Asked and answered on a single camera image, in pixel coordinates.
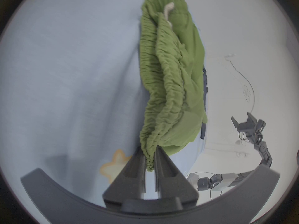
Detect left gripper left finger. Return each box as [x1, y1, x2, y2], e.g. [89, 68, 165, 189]
[102, 147, 147, 207]

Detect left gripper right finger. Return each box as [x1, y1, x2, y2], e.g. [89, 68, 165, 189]
[154, 147, 199, 207]

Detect green shorts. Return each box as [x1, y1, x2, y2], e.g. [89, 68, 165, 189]
[139, 0, 208, 173]

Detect dark blue garment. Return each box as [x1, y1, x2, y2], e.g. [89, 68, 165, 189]
[200, 65, 209, 140]

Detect bed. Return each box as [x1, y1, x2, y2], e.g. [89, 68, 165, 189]
[0, 0, 298, 207]

